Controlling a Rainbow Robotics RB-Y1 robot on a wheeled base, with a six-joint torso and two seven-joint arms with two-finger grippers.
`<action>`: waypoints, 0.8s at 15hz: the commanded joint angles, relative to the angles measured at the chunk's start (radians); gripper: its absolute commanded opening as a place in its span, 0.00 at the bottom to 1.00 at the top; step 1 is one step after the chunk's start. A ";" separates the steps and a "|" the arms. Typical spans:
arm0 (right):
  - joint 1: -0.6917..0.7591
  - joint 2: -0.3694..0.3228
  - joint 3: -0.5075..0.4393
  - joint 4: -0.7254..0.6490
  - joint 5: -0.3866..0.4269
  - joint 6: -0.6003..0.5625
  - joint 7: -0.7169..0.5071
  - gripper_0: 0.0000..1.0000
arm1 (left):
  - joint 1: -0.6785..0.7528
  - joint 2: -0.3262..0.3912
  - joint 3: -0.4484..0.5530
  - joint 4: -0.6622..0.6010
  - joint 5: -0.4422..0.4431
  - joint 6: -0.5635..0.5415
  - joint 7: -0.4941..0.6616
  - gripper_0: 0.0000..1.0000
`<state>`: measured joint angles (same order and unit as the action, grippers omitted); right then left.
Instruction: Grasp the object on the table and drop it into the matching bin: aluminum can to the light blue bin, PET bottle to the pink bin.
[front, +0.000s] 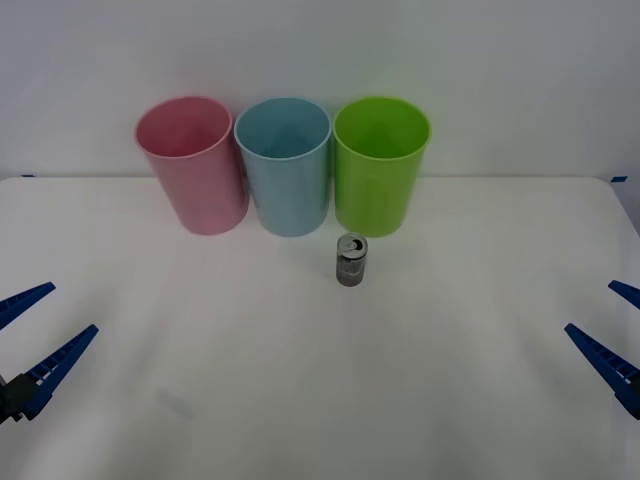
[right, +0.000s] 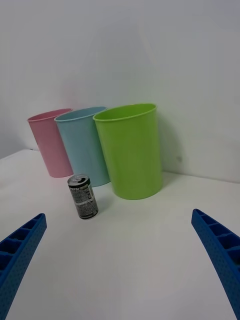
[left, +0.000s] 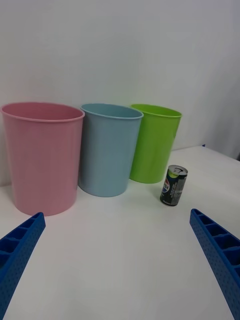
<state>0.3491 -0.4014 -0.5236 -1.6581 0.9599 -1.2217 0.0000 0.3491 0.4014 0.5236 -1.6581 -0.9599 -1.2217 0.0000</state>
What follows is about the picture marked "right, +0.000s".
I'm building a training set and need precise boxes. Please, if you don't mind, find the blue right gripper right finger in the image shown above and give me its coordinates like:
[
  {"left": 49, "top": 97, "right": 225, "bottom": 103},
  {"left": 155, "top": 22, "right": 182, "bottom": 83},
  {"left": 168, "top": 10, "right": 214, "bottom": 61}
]
[{"left": 191, "top": 208, "right": 240, "bottom": 320}]

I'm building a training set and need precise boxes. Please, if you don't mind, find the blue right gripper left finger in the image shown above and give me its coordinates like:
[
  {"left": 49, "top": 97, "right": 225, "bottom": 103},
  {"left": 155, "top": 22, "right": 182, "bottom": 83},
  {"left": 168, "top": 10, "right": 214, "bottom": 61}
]
[{"left": 0, "top": 212, "right": 48, "bottom": 320}]

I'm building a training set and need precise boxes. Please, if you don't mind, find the black drink can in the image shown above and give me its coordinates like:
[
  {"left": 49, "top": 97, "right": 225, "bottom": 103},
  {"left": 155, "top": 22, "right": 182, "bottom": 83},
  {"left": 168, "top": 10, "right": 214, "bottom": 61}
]
[{"left": 67, "top": 173, "right": 99, "bottom": 220}]

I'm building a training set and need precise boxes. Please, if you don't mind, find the pink plastic bin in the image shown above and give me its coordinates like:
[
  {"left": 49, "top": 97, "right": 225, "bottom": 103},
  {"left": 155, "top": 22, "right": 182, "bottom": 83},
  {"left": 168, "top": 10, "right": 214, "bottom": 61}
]
[{"left": 26, "top": 108, "right": 75, "bottom": 179}]

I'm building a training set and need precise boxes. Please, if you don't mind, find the pale blue plastic bin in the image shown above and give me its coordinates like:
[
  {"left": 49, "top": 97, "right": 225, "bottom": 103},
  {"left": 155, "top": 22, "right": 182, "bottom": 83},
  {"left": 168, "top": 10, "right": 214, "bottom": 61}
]
[{"left": 54, "top": 106, "right": 111, "bottom": 188}]

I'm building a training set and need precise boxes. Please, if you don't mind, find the green plastic bin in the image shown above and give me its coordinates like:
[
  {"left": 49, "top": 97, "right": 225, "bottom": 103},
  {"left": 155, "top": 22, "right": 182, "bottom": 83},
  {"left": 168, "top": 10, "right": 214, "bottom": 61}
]
[{"left": 92, "top": 103, "right": 164, "bottom": 201}]

